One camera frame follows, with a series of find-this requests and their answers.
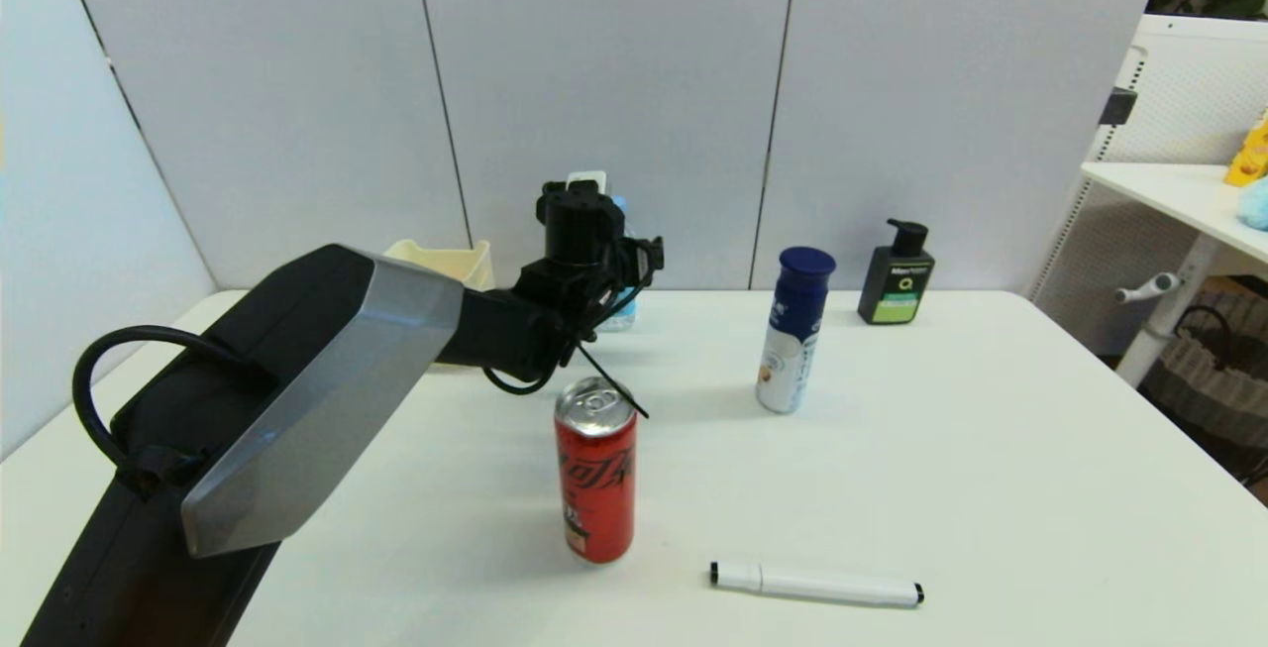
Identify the cream plastic basket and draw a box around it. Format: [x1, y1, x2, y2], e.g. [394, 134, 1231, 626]
[383, 239, 494, 293]

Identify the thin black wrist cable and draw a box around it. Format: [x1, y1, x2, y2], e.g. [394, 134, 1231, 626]
[481, 270, 652, 421]

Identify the red soda can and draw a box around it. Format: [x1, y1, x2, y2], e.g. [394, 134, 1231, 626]
[553, 377, 639, 565]

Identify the clear water bottle blue cap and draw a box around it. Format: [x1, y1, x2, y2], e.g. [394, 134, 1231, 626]
[592, 195, 641, 333]

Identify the black pump bottle green label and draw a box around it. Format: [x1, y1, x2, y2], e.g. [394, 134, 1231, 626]
[857, 219, 936, 326]

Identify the white pegboard panel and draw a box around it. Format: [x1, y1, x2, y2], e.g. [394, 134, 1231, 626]
[1025, 15, 1268, 301]

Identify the white marker pen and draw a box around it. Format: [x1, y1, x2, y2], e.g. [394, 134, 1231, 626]
[709, 560, 925, 608]

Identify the navy and white bottle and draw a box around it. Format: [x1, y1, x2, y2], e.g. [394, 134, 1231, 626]
[755, 247, 837, 415]

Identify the white table crank handle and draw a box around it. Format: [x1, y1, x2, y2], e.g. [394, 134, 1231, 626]
[1113, 271, 1183, 306]

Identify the yellow toy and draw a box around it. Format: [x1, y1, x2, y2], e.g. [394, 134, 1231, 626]
[1223, 110, 1268, 188]

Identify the white side table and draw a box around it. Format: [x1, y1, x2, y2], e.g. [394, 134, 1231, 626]
[1080, 162, 1268, 390]

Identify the light blue plush toy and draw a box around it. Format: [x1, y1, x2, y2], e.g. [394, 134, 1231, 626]
[1235, 176, 1268, 233]

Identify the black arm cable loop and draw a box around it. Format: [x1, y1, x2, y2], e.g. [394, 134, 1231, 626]
[71, 325, 280, 501]

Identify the woven wicker basket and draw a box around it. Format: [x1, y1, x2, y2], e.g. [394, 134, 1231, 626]
[1137, 278, 1268, 452]

